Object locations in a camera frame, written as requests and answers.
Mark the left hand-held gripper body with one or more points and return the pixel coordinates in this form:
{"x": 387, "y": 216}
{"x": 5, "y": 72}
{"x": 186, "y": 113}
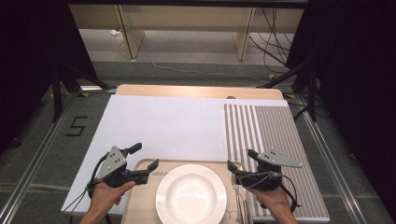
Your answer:
{"x": 112, "y": 161}

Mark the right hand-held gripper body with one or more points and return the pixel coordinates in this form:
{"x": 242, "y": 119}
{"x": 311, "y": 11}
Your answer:
{"x": 264, "y": 180}

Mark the silver table knife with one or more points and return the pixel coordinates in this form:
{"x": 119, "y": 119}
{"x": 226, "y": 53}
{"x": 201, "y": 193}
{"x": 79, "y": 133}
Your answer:
{"x": 247, "y": 208}

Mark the silver fork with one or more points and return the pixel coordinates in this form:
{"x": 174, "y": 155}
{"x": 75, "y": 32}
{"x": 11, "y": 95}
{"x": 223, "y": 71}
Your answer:
{"x": 238, "y": 202}

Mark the beige serving tray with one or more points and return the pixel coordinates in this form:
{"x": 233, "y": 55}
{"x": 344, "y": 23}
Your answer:
{"x": 140, "y": 199}

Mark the white round plate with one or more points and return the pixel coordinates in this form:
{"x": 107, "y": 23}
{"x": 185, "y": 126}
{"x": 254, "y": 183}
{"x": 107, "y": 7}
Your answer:
{"x": 191, "y": 196}

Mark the person's right hand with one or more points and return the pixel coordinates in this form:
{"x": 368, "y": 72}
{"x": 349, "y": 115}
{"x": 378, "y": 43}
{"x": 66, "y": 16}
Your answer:
{"x": 275, "y": 199}

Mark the person's left hand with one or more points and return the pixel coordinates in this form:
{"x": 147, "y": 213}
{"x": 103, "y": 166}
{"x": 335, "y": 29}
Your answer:
{"x": 106, "y": 196}

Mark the white board sheet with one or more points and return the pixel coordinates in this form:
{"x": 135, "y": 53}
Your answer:
{"x": 162, "y": 124}

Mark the striped grey placemat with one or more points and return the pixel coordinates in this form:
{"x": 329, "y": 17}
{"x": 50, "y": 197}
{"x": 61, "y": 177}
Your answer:
{"x": 274, "y": 124}

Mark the yellow tape marker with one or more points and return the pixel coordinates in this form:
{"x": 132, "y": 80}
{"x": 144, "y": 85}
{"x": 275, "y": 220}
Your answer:
{"x": 271, "y": 76}
{"x": 291, "y": 96}

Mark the light wooden table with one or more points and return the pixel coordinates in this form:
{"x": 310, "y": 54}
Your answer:
{"x": 186, "y": 90}

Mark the black metal stand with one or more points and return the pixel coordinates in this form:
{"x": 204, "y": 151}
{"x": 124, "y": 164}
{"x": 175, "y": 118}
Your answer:
{"x": 56, "y": 93}
{"x": 312, "y": 93}

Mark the white power adapter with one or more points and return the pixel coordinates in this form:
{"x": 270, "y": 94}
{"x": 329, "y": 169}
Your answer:
{"x": 115, "y": 32}

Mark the black curtain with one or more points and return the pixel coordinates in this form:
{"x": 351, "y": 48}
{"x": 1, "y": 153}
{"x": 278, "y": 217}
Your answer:
{"x": 358, "y": 77}
{"x": 31, "y": 62}

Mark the aluminium floor rail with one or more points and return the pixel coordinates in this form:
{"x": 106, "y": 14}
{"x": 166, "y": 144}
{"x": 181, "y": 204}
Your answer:
{"x": 330, "y": 155}
{"x": 31, "y": 174}

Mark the light wooden desk frame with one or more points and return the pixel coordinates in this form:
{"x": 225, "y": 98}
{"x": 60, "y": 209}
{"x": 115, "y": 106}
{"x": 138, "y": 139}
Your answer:
{"x": 186, "y": 17}

